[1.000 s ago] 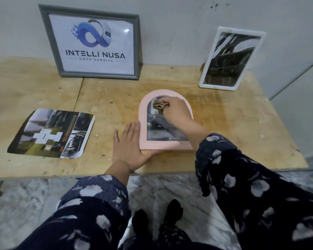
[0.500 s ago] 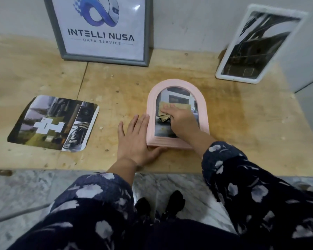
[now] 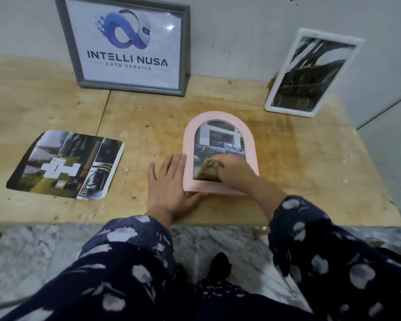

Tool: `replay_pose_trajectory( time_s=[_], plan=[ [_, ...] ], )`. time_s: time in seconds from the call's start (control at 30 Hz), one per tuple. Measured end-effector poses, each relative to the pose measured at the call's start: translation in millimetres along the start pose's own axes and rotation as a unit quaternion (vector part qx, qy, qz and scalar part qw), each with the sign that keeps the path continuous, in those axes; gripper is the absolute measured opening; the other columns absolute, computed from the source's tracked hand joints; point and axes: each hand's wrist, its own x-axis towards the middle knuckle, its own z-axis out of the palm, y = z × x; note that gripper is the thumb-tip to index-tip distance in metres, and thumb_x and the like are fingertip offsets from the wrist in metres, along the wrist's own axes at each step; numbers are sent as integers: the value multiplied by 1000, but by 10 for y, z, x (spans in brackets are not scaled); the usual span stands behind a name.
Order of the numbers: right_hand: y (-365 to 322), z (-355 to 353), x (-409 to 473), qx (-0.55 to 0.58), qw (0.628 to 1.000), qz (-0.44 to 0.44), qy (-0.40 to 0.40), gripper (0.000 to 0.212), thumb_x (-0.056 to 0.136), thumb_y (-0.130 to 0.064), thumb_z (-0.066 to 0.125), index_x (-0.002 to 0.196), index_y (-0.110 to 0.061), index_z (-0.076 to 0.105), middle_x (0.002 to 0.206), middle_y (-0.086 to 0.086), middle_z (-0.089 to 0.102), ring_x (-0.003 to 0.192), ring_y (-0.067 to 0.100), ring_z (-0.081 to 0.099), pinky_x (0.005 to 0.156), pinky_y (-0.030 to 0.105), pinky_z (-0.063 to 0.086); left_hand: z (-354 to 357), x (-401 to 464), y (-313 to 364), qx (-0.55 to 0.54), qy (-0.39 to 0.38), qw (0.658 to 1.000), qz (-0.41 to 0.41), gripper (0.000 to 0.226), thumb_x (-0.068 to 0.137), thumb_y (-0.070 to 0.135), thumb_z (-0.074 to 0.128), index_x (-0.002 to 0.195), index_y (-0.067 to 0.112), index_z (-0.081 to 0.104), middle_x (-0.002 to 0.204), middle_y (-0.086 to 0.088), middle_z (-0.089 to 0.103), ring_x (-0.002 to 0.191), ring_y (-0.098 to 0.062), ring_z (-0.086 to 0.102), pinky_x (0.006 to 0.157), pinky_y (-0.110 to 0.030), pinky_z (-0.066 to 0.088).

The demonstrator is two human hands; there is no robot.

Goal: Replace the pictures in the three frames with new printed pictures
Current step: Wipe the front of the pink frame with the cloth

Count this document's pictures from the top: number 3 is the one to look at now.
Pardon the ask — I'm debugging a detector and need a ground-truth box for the person's right hand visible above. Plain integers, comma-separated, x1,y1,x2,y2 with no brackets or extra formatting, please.
209,153,260,194

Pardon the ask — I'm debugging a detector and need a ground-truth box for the person's left hand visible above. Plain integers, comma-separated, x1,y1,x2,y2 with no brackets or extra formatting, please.
146,152,209,224

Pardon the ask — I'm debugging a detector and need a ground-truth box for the brown wiping cloth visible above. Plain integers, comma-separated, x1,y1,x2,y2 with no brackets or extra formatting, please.
194,158,223,183

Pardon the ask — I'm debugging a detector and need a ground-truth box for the pink arched photo frame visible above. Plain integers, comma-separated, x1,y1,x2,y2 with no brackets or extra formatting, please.
182,111,260,197

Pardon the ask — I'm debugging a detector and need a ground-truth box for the white picture frame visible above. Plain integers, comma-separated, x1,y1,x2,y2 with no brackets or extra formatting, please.
264,28,365,118

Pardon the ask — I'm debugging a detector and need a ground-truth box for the dark car photo print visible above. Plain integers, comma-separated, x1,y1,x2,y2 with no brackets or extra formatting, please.
6,130,125,202

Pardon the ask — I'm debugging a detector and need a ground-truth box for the grey framed Intelli Nusa sign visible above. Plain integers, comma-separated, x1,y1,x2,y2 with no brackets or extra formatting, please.
54,0,191,97

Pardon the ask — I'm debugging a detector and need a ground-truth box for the white logo print paper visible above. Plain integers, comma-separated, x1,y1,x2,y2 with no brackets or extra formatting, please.
65,0,183,90

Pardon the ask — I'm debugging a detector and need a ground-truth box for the person's left forearm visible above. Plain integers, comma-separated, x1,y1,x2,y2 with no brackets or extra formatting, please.
0,207,181,321

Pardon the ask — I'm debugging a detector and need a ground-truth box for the person's right forearm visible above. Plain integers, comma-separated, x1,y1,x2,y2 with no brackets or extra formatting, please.
247,177,401,321

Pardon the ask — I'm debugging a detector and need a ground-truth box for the person's dark clothing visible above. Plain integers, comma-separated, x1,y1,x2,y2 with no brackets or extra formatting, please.
173,252,315,321

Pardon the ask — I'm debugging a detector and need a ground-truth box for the grey floor cable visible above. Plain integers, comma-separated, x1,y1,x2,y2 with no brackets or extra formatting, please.
0,295,33,314

